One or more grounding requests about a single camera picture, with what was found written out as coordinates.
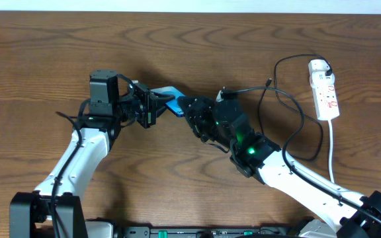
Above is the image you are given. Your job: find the blue screen smartphone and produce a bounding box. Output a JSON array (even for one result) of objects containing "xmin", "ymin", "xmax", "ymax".
[{"xmin": 151, "ymin": 86, "xmax": 184, "ymax": 117}]

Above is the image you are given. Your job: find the white usb charger plug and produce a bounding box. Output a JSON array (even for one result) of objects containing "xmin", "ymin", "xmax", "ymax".
[{"xmin": 310, "ymin": 71, "xmax": 335, "ymax": 89}]

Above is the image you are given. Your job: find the black charger cable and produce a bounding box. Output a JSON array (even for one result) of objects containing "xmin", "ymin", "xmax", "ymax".
[{"xmin": 257, "ymin": 54, "xmax": 333, "ymax": 162}]

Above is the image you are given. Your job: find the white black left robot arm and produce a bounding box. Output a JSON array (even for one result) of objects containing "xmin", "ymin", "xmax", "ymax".
[{"xmin": 9, "ymin": 69, "xmax": 175, "ymax": 237}]

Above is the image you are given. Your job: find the white power strip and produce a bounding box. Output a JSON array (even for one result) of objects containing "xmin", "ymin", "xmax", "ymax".
[{"xmin": 308, "ymin": 59, "xmax": 340, "ymax": 121}]

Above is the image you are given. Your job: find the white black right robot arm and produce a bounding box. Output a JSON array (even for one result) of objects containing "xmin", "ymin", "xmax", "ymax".
[{"xmin": 177, "ymin": 97, "xmax": 381, "ymax": 237}]

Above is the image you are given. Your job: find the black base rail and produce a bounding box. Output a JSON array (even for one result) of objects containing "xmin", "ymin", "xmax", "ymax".
[{"xmin": 87, "ymin": 225, "xmax": 304, "ymax": 238}]

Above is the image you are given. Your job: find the white power strip cord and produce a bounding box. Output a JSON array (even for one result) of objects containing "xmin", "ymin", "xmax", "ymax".
[{"xmin": 327, "ymin": 119, "xmax": 335, "ymax": 183}]

